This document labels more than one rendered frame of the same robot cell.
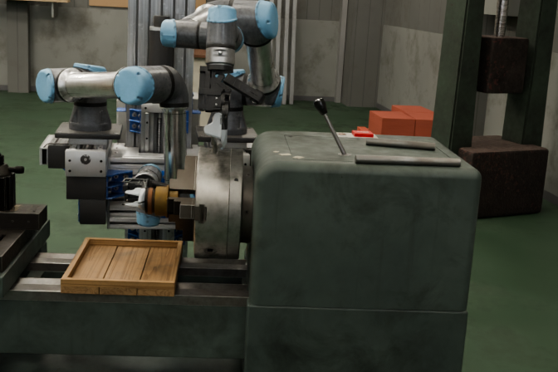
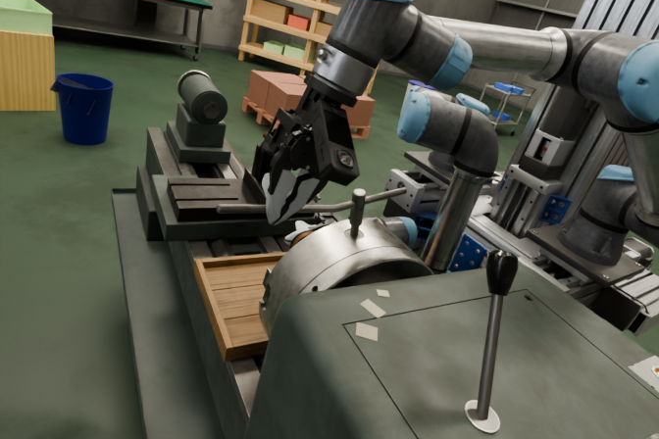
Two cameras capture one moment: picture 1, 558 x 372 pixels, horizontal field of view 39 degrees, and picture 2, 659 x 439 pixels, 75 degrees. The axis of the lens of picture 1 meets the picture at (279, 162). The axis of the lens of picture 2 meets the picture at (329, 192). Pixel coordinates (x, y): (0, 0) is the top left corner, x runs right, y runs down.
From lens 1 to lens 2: 1.78 m
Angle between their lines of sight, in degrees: 58
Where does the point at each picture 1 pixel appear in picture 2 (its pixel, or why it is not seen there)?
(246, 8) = (617, 48)
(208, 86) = (298, 113)
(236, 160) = (349, 264)
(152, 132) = (509, 201)
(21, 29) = not seen: outside the picture
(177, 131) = (453, 200)
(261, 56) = (639, 153)
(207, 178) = (296, 258)
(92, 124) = (440, 160)
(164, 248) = not seen: hidden behind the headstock
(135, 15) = not seen: hidden behind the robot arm
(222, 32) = (343, 17)
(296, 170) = (307, 350)
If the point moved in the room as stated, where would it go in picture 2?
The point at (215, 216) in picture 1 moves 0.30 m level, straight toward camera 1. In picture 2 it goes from (271, 314) to (63, 349)
